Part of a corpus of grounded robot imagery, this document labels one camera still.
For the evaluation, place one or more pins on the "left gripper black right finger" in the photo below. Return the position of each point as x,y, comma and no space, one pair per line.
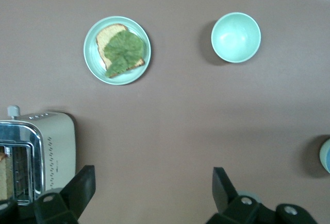
225,195

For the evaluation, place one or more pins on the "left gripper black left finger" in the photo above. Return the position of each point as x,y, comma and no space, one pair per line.
80,190

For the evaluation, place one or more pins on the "pale green bowl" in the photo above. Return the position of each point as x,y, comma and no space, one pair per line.
322,157

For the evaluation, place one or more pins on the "small blue bowl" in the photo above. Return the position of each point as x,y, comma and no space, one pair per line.
328,158

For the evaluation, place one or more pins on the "cream and chrome toaster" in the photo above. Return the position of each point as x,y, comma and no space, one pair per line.
59,144

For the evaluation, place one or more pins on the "bread slice in toaster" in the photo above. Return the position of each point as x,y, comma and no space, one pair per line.
3,180

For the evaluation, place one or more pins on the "pale green plate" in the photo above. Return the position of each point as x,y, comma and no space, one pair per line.
90,54

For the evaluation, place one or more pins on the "green lettuce leaf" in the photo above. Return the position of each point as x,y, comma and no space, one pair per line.
123,49

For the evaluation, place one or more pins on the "toast slice with brown crust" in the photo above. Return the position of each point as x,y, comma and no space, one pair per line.
103,40

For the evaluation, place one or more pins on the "mint green deep cup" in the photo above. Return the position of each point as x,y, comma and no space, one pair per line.
236,37

